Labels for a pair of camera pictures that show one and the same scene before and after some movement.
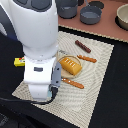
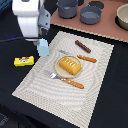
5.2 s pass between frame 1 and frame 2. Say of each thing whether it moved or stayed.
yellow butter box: stayed
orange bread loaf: stayed
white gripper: moved
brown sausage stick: stayed
